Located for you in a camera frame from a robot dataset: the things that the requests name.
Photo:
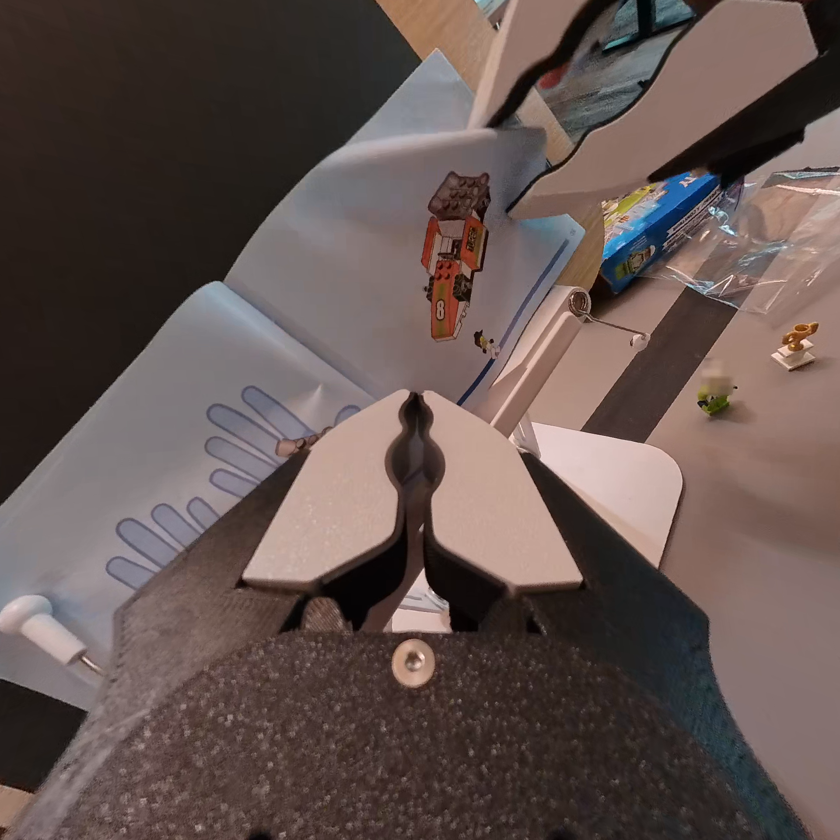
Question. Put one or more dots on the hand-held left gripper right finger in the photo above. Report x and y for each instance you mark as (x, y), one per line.
(505, 512)

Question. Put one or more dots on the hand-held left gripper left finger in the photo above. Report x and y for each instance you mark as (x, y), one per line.
(328, 512)

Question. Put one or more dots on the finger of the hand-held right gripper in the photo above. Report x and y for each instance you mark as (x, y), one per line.
(709, 79)
(525, 46)

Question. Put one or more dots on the white book stand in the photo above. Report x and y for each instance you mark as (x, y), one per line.
(617, 486)

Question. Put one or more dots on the instruction booklet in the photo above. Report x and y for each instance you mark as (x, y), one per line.
(328, 223)

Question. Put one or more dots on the clear plastic bag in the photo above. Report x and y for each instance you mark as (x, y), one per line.
(775, 236)

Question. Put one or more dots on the blue cardboard box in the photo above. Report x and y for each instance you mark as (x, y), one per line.
(656, 230)

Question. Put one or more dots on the green minifigure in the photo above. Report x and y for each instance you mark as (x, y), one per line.
(715, 391)

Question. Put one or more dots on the small gold trophy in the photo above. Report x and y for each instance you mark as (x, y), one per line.
(794, 345)

